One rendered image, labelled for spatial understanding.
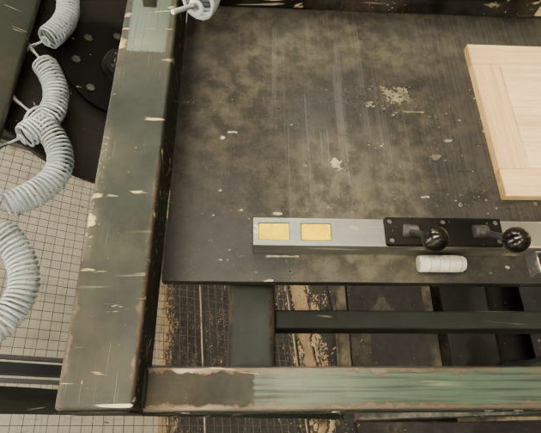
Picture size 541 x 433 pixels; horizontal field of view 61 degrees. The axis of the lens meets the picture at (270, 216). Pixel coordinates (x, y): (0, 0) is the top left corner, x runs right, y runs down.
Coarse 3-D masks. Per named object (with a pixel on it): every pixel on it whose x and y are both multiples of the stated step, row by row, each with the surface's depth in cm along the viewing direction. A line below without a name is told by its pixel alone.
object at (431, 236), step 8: (408, 224) 75; (416, 224) 75; (408, 232) 75; (416, 232) 71; (424, 232) 65; (432, 232) 64; (440, 232) 64; (424, 240) 65; (432, 240) 64; (440, 240) 63; (448, 240) 64; (432, 248) 64; (440, 248) 64
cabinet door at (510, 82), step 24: (480, 48) 99; (504, 48) 99; (528, 48) 100; (480, 72) 96; (504, 72) 97; (528, 72) 97; (480, 96) 93; (504, 96) 93; (528, 96) 94; (504, 120) 91; (528, 120) 91; (504, 144) 88; (528, 144) 89; (504, 168) 86; (528, 168) 86; (504, 192) 84; (528, 192) 84
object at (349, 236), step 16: (256, 224) 76; (336, 224) 77; (352, 224) 77; (368, 224) 77; (512, 224) 78; (528, 224) 78; (256, 240) 75; (272, 240) 75; (336, 240) 75; (352, 240) 76; (368, 240) 76; (384, 240) 76
